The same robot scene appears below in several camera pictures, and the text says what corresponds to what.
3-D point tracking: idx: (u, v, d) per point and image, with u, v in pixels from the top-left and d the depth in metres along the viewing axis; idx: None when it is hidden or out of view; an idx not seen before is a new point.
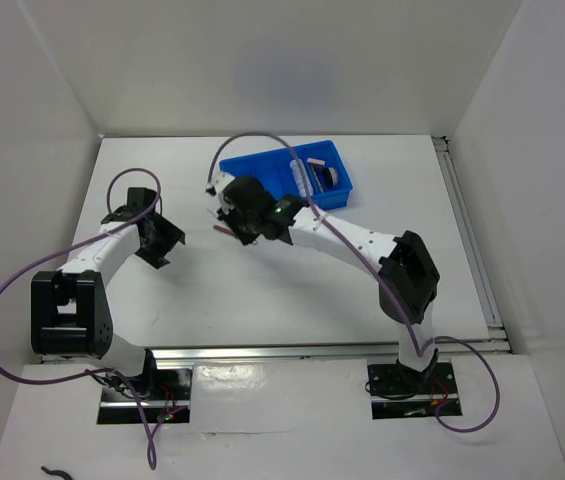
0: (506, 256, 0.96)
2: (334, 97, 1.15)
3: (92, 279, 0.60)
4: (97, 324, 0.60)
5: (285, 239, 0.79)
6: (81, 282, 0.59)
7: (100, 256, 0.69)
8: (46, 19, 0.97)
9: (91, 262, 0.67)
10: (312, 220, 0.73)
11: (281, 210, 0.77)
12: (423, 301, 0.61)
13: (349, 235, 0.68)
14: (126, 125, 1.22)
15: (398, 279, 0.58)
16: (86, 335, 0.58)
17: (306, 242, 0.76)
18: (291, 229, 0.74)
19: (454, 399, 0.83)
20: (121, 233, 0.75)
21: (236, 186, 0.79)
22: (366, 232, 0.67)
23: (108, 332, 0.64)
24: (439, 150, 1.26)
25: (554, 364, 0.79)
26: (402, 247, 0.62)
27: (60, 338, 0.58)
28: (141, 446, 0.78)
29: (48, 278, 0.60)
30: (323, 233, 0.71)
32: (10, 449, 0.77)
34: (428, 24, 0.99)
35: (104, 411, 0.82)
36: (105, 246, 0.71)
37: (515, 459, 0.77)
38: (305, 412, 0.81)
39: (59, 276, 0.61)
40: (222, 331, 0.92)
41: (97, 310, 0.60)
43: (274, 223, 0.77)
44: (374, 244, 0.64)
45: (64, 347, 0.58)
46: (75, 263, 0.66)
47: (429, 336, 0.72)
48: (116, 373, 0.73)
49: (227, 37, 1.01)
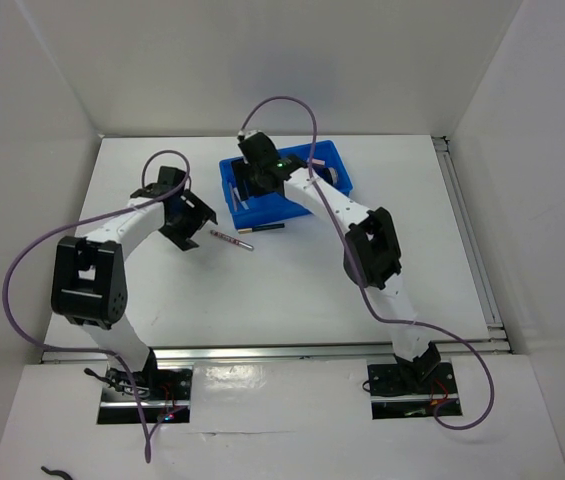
0: (506, 256, 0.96)
2: (334, 97, 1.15)
3: (112, 249, 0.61)
4: (112, 293, 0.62)
5: (280, 193, 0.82)
6: (103, 250, 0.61)
7: (124, 228, 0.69)
8: (46, 19, 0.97)
9: (115, 234, 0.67)
10: (305, 180, 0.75)
11: (282, 166, 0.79)
12: (382, 270, 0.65)
13: (329, 200, 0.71)
14: (126, 125, 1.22)
15: (360, 246, 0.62)
16: (100, 302, 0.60)
17: (298, 200, 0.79)
18: (286, 184, 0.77)
19: (454, 399, 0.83)
20: (146, 210, 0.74)
21: (249, 139, 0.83)
22: (347, 200, 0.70)
23: (122, 301, 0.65)
24: (439, 150, 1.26)
25: (555, 364, 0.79)
26: (373, 220, 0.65)
27: (77, 300, 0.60)
28: (141, 446, 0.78)
29: (73, 243, 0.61)
30: (311, 193, 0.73)
32: (9, 449, 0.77)
34: (428, 23, 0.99)
35: (105, 411, 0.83)
36: (129, 219, 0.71)
37: (515, 460, 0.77)
38: (305, 412, 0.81)
39: (83, 243, 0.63)
40: (222, 331, 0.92)
41: (114, 278, 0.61)
43: (272, 174, 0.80)
44: (350, 211, 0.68)
45: (78, 310, 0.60)
46: (100, 233, 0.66)
47: (410, 316, 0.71)
48: (117, 358, 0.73)
49: (226, 37, 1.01)
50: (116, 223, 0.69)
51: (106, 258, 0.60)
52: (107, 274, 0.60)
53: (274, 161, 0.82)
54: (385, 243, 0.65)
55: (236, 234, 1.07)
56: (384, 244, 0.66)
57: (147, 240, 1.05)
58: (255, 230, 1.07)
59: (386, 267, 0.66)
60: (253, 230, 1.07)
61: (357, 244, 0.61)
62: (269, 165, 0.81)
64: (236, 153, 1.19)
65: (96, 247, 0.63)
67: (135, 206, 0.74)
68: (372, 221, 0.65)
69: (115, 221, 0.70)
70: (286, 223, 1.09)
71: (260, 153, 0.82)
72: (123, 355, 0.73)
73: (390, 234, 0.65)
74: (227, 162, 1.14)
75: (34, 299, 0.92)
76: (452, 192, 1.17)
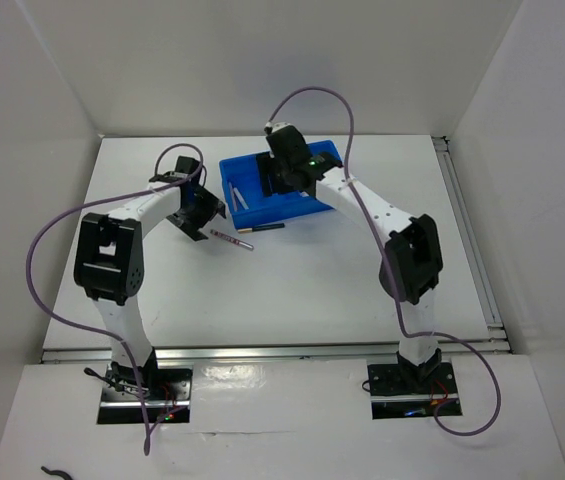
0: (506, 256, 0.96)
2: (334, 97, 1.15)
3: (133, 225, 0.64)
4: (131, 266, 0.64)
5: (310, 193, 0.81)
6: (124, 226, 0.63)
7: (143, 209, 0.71)
8: (46, 19, 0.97)
9: (134, 213, 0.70)
10: (340, 182, 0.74)
11: (314, 164, 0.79)
12: (421, 284, 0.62)
13: (367, 205, 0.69)
14: (126, 125, 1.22)
15: (402, 256, 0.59)
16: (119, 275, 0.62)
17: (329, 201, 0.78)
18: (318, 184, 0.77)
19: (454, 399, 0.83)
20: (163, 192, 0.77)
21: (280, 133, 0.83)
22: (387, 205, 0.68)
23: (140, 276, 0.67)
24: (439, 150, 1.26)
25: (554, 364, 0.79)
26: (415, 227, 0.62)
27: (97, 272, 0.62)
28: (141, 447, 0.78)
29: (95, 219, 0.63)
30: (346, 195, 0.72)
32: (9, 449, 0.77)
34: (428, 23, 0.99)
35: (104, 411, 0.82)
36: (149, 201, 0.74)
37: (515, 460, 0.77)
38: (306, 412, 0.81)
39: (106, 220, 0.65)
40: (222, 331, 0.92)
41: (134, 253, 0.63)
43: (302, 172, 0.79)
44: (390, 218, 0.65)
45: (98, 282, 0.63)
46: (120, 211, 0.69)
47: (429, 328, 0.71)
48: (124, 344, 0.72)
49: (226, 37, 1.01)
50: (136, 204, 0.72)
51: (127, 233, 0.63)
52: (127, 250, 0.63)
53: (304, 158, 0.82)
54: (428, 254, 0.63)
55: (236, 234, 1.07)
56: (426, 256, 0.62)
57: (146, 240, 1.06)
58: (255, 230, 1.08)
59: (426, 280, 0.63)
60: (253, 230, 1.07)
61: (400, 255, 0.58)
62: (299, 163, 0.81)
64: (237, 154, 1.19)
65: (117, 224, 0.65)
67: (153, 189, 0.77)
68: (414, 229, 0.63)
69: (135, 202, 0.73)
70: (286, 223, 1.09)
71: (291, 149, 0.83)
72: (129, 342, 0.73)
73: (434, 245, 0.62)
74: (228, 163, 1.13)
75: (34, 298, 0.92)
76: (452, 192, 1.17)
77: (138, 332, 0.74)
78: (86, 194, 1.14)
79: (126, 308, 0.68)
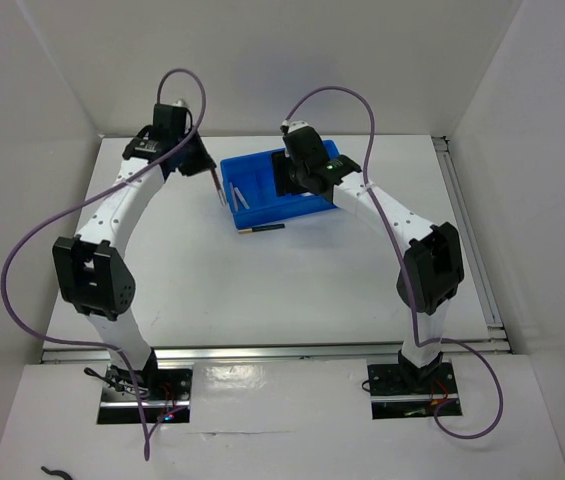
0: (505, 255, 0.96)
2: (334, 97, 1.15)
3: (109, 251, 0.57)
4: (118, 288, 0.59)
5: (328, 198, 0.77)
6: (100, 254, 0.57)
7: (118, 218, 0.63)
8: (46, 19, 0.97)
9: (109, 226, 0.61)
10: (359, 185, 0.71)
11: (332, 168, 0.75)
12: (439, 294, 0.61)
13: (387, 212, 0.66)
14: (126, 124, 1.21)
15: (422, 267, 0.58)
16: (109, 298, 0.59)
17: (347, 207, 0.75)
18: (336, 187, 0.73)
19: (454, 399, 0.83)
20: (141, 181, 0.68)
21: (298, 134, 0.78)
22: (407, 212, 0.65)
23: (130, 288, 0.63)
24: (439, 150, 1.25)
25: (554, 364, 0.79)
26: (436, 235, 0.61)
27: (89, 292, 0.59)
28: (141, 450, 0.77)
29: (68, 245, 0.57)
30: (364, 201, 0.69)
32: (8, 450, 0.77)
34: (427, 23, 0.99)
35: (104, 411, 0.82)
36: (125, 200, 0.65)
37: (517, 460, 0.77)
38: (306, 413, 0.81)
39: (79, 245, 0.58)
40: (222, 332, 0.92)
41: (116, 278, 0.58)
43: (320, 178, 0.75)
44: (410, 225, 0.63)
45: (89, 301, 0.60)
46: (92, 228, 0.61)
47: (436, 334, 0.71)
48: (120, 353, 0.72)
49: (226, 38, 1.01)
50: (108, 209, 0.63)
51: (104, 264, 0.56)
52: (108, 279, 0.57)
53: (322, 160, 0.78)
54: (449, 264, 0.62)
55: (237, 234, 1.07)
56: (447, 265, 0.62)
57: (151, 239, 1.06)
58: (255, 230, 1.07)
59: (445, 290, 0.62)
60: (253, 230, 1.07)
61: (419, 265, 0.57)
62: (315, 166, 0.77)
64: (237, 154, 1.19)
65: (92, 245, 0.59)
67: (127, 181, 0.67)
68: (434, 237, 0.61)
69: (107, 204, 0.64)
70: (286, 223, 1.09)
71: (307, 151, 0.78)
72: (126, 350, 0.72)
73: (455, 253, 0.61)
74: (228, 163, 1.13)
75: (34, 298, 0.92)
76: (452, 192, 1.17)
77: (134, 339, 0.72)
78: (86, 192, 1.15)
79: (118, 324, 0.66)
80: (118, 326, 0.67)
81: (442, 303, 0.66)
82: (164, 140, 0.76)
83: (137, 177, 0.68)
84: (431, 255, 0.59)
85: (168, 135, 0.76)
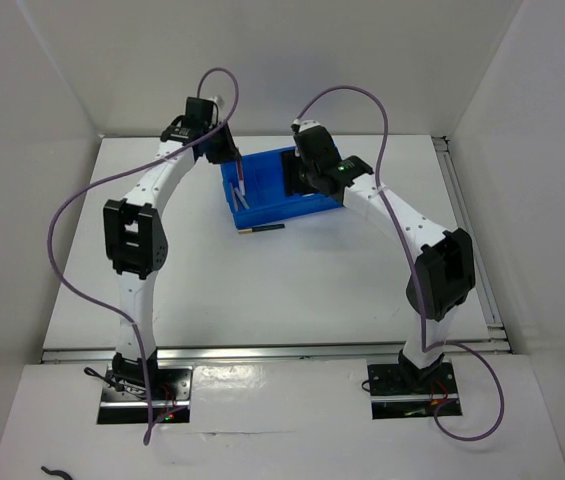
0: (506, 255, 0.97)
2: (333, 97, 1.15)
3: (152, 212, 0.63)
4: (156, 246, 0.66)
5: (337, 199, 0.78)
6: (143, 214, 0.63)
7: (158, 187, 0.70)
8: (46, 19, 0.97)
9: (150, 193, 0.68)
10: (371, 188, 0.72)
11: (343, 168, 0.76)
12: (450, 302, 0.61)
13: (399, 216, 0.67)
14: (126, 124, 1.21)
15: (434, 272, 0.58)
16: (148, 255, 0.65)
17: (358, 208, 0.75)
18: (347, 189, 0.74)
19: (454, 399, 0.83)
20: (177, 159, 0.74)
21: (309, 134, 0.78)
22: (420, 216, 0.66)
23: (165, 250, 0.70)
24: (439, 150, 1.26)
25: (554, 364, 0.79)
26: (449, 242, 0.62)
27: (130, 250, 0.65)
28: (141, 439, 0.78)
29: (116, 205, 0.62)
30: (376, 204, 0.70)
32: (8, 450, 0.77)
34: (427, 23, 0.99)
35: (104, 411, 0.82)
36: (163, 172, 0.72)
37: (517, 460, 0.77)
38: (306, 413, 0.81)
39: (126, 206, 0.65)
40: (222, 332, 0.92)
41: (156, 237, 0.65)
43: (331, 178, 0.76)
44: (422, 230, 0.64)
45: (129, 258, 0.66)
46: (136, 193, 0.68)
47: (439, 338, 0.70)
48: (134, 326, 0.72)
49: (226, 38, 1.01)
50: (150, 179, 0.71)
51: (147, 223, 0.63)
52: (149, 237, 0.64)
53: (332, 161, 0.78)
54: (461, 272, 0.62)
55: (237, 234, 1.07)
56: (459, 272, 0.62)
57: None
58: (255, 230, 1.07)
59: (456, 297, 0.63)
60: (253, 230, 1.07)
61: (431, 271, 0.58)
62: (326, 167, 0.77)
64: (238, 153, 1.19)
65: (136, 208, 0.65)
67: (165, 157, 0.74)
68: (446, 243, 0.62)
69: (148, 176, 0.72)
70: (286, 223, 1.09)
71: (318, 152, 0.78)
72: (140, 327, 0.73)
73: (467, 261, 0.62)
74: None
75: (34, 298, 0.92)
76: (452, 192, 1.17)
77: (149, 314, 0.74)
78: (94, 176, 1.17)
79: (145, 283, 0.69)
80: (143, 291, 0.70)
81: (450, 310, 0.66)
82: (195, 126, 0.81)
83: (173, 154, 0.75)
84: (443, 262, 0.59)
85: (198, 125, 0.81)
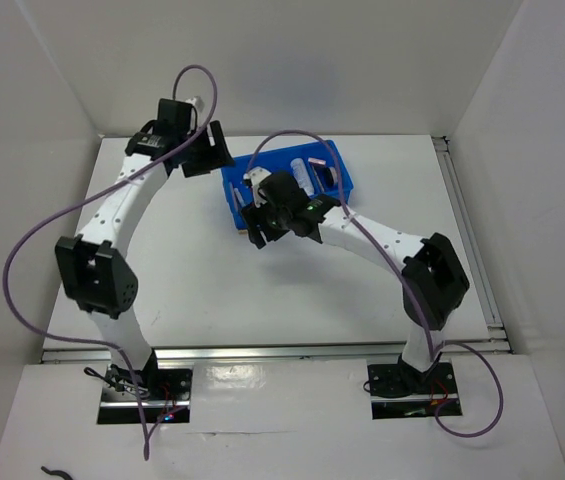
0: (506, 256, 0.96)
2: (333, 97, 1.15)
3: (111, 252, 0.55)
4: (119, 289, 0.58)
5: (315, 237, 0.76)
6: (100, 254, 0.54)
7: (120, 217, 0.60)
8: (46, 19, 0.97)
9: (110, 226, 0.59)
10: (342, 218, 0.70)
11: (312, 207, 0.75)
12: (448, 307, 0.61)
13: (376, 235, 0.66)
14: (126, 124, 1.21)
15: (423, 281, 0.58)
16: (111, 299, 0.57)
17: (335, 240, 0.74)
18: (320, 226, 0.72)
19: (454, 399, 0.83)
20: (143, 179, 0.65)
21: (273, 182, 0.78)
22: (395, 233, 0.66)
23: (134, 289, 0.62)
24: (439, 150, 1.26)
25: (554, 364, 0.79)
26: (429, 249, 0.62)
27: (91, 293, 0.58)
28: (141, 454, 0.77)
29: (69, 246, 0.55)
30: (351, 232, 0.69)
32: (8, 450, 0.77)
34: (427, 23, 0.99)
35: (104, 411, 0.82)
36: (128, 198, 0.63)
37: (517, 460, 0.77)
38: (306, 412, 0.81)
39: (82, 244, 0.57)
40: (221, 332, 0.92)
41: (118, 280, 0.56)
43: (303, 220, 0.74)
44: (400, 244, 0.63)
45: (90, 301, 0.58)
46: (94, 228, 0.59)
47: (439, 341, 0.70)
48: (121, 352, 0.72)
49: (226, 37, 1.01)
50: (111, 208, 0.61)
51: (104, 265, 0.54)
52: (109, 279, 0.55)
53: (303, 203, 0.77)
54: (450, 275, 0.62)
55: (236, 235, 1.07)
56: (450, 277, 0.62)
57: (152, 239, 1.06)
58: None
59: (454, 303, 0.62)
60: None
61: (420, 280, 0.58)
62: (299, 208, 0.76)
64: (238, 153, 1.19)
65: (94, 247, 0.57)
67: (129, 178, 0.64)
68: (427, 251, 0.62)
69: (109, 203, 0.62)
70: None
71: (289, 198, 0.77)
72: (127, 349, 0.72)
73: (453, 264, 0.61)
74: None
75: (34, 299, 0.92)
76: (452, 192, 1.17)
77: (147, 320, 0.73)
78: (93, 178, 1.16)
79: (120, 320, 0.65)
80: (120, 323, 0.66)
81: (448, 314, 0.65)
82: (168, 136, 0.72)
83: (139, 174, 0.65)
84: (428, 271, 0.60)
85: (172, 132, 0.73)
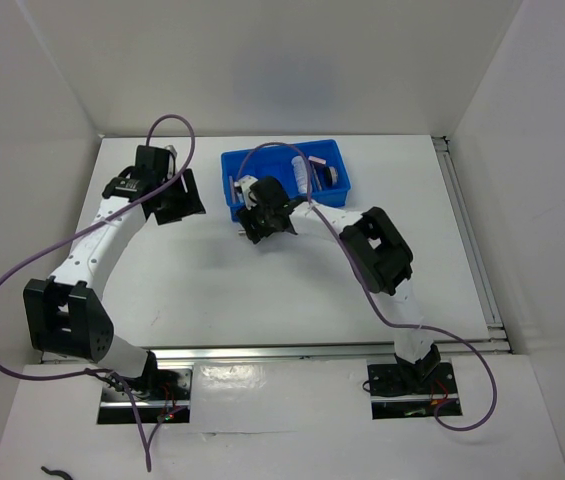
0: (506, 256, 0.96)
2: (333, 97, 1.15)
3: (85, 293, 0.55)
4: (93, 335, 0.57)
5: (291, 231, 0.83)
6: (74, 295, 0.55)
7: (96, 257, 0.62)
8: (47, 19, 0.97)
9: (85, 266, 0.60)
10: (306, 206, 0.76)
11: (288, 205, 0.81)
12: (392, 273, 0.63)
13: (327, 214, 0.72)
14: (126, 124, 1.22)
15: (357, 245, 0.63)
16: (83, 344, 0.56)
17: (306, 229, 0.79)
18: (291, 216, 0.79)
19: (454, 399, 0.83)
20: (120, 219, 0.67)
21: (259, 182, 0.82)
22: (343, 211, 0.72)
23: (108, 336, 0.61)
24: (439, 150, 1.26)
25: (554, 364, 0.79)
26: (369, 221, 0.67)
27: (61, 339, 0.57)
28: (144, 464, 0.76)
29: (41, 288, 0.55)
30: (311, 218, 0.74)
32: (7, 450, 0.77)
34: (427, 23, 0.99)
35: (104, 411, 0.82)
36: (104, 239, 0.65)
37: (516, 460, 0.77)
38: (305, 412, 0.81)
39: (53, 287, 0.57)
40: (221, 332, 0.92)
41: (91, 325, 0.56)
43: (281, 216, 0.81)
44: (346, 219, 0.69)
45: (59, 347, 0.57)
46: (69, 269, 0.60)
47: (415, 321, 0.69)
48: (114, 373, 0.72)
49: (226, 37, 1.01)
50: (85, 249, 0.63)
51: (77, 306, 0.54)
52: (82, 322, 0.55)
53: (282, 201, 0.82)
54: (391, 244, 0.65)
55: (236, 234, 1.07)
56: (391, 245, 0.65)
57: (152, 240, 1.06)
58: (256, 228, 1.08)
59: (399, 271, 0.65)
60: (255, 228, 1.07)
61: (354, 243, 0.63)
62: (278, 206, 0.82)
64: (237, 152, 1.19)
65: (67, 290, 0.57)
67: (106, 218, 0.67)
68: (368, 223, 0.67)
69: (85, 244, 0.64)
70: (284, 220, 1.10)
71: (269, 196, 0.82)
72: (119, 369, 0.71)
73: (392, 233, 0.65)
74: (229, 155, 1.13)
75: None
76: (452, 192, 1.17)
77: None
78: (93, 177, 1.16)
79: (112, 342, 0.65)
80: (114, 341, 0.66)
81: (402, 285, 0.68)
82: (145, 179, 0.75)
83: (117, 215, 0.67)
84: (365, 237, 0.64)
85: (148, 176, 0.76)
